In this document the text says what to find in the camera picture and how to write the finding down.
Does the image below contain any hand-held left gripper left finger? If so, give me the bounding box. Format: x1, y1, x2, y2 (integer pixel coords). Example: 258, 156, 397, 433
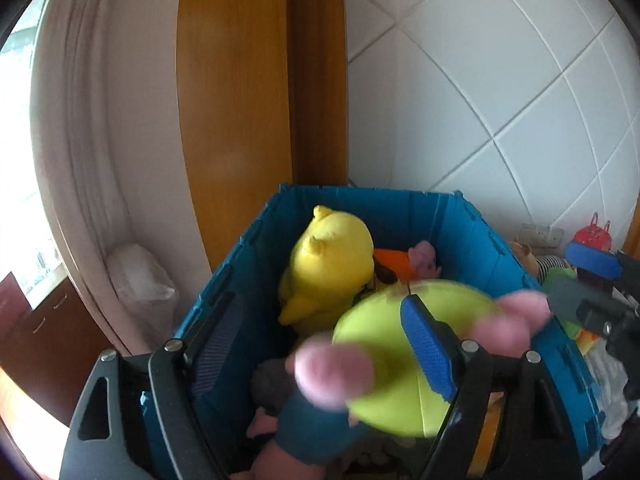
60, 290, 251, 480

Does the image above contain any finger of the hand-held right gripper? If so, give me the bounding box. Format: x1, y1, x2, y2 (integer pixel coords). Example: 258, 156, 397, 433
565, 242, 640, 301
545, 279, 640, 346

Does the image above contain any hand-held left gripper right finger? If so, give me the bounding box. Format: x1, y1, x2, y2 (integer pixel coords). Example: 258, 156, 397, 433
400, 294, 583, 480

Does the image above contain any lime green round plush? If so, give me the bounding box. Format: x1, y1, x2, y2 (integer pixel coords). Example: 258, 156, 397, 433
292, 280, 553, 438

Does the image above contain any pink pig plush red dress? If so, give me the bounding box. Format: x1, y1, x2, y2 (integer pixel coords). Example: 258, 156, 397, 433
407, 240, 443, 278

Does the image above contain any blue plastic crate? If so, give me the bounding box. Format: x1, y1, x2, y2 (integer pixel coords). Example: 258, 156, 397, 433
140, 183, 608, 480

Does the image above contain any yellow mouse plush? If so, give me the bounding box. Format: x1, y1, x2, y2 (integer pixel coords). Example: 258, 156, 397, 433
277, 205, 376, 333

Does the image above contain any red toy bag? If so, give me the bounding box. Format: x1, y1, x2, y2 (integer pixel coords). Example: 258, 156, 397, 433
572, 212, 615, 251

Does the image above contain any green frog plush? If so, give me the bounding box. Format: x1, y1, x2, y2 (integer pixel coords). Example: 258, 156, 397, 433
542, 266, 583, 336

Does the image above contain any black and white striped item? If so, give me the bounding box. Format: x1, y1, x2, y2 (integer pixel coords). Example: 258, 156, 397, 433
535, 255, 573, 276

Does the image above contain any yellow duck plush orange beak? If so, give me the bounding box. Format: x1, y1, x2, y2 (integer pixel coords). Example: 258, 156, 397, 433
575, 330, 608, 356

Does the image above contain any brown capybara plush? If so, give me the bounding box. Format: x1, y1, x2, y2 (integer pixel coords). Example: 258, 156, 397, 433
507, 241, 538, 276

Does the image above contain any white lined trash bin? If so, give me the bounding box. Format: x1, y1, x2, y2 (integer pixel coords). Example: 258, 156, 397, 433
106, 242, 181, 356

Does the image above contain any blue and pink plush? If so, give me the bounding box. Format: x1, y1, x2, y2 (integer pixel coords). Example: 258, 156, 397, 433
245, 390, 351, 480

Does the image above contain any dark wooden cabinet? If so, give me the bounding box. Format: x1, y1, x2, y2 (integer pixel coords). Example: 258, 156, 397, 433
0, 270, 126, 428

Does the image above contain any white curtain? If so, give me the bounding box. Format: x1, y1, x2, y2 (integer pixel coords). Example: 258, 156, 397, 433
30, 0, 216, 356

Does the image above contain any window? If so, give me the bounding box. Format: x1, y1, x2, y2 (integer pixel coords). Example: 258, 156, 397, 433
0, 0, 66, 311

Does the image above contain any white wall socket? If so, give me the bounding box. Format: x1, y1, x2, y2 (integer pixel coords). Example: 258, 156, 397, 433
517, 223, 566, 248

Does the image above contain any wooden door frame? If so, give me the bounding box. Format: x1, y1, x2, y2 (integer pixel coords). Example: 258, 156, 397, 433
175, 0, 348, 273

